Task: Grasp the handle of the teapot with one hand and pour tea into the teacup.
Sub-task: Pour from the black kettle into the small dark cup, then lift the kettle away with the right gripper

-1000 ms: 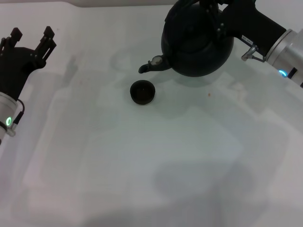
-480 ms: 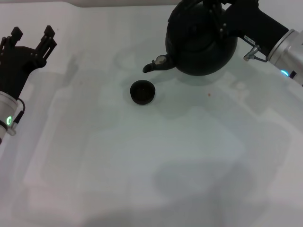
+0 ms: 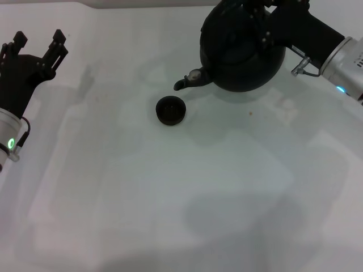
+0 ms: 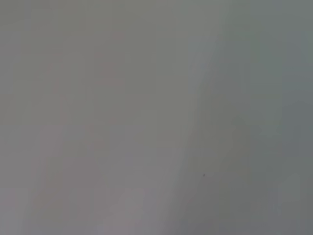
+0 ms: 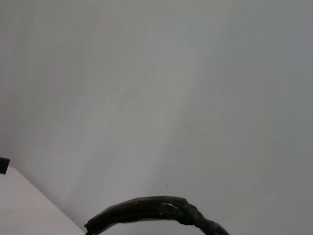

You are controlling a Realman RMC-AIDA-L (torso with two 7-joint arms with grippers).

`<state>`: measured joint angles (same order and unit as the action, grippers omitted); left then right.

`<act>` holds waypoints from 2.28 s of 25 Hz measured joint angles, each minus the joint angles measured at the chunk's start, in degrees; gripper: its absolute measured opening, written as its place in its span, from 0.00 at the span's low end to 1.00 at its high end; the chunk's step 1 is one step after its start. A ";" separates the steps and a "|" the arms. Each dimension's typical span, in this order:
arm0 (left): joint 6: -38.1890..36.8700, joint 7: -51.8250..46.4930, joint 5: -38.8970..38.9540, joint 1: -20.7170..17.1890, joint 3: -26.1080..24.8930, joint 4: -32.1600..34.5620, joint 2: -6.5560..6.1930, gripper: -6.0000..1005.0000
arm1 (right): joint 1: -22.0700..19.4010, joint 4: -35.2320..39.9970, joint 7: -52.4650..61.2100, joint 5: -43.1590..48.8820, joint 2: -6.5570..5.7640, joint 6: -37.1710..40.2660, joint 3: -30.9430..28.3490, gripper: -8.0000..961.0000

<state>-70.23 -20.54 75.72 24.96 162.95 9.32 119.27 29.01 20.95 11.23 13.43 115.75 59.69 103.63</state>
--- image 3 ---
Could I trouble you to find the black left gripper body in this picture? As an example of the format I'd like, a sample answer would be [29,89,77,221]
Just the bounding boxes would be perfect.
[0,53,58,117]

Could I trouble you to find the black round teapot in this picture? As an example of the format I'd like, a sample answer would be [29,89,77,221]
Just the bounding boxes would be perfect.
[173,0,287,94]

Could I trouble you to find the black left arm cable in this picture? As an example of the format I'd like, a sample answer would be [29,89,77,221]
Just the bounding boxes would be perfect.
[8,117,32,163]

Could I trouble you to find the small black teacup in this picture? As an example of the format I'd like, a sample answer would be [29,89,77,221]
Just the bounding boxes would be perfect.
[155,96,188,126]

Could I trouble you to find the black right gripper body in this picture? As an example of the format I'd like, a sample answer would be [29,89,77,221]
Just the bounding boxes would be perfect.
[265,5,345,69]

